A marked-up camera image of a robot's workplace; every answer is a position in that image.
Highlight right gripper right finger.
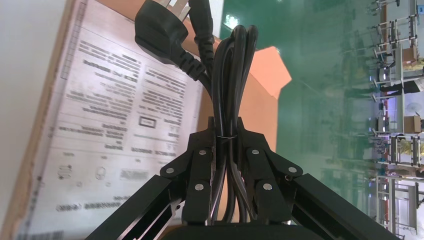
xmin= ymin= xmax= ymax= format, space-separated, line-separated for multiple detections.
xmin=231 ymin=116 xmax=404 ymax=240

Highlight small brown carton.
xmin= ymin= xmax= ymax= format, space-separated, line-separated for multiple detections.
xmin=403 ymin=115 xmax=423 ymax=134

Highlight white printed instruction sheet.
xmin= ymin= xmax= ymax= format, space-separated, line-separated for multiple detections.
xmin=14 ymin=0 xmax=205 ymax=240

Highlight brown open cardboard box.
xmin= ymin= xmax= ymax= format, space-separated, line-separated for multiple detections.
xmin=0 ymin=0 xmax=293 ymax=240

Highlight black power cord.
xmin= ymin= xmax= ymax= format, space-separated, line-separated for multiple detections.
xmin=134 ymin=0 xmax=260 ymax=227

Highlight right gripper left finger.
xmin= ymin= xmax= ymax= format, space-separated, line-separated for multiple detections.
xmin=84 ymin=115 xmax=218 ymax=240

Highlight metal workbench frame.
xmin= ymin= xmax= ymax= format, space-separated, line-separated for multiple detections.
xmin=370 ymin=0 xmax=424 ymax=72

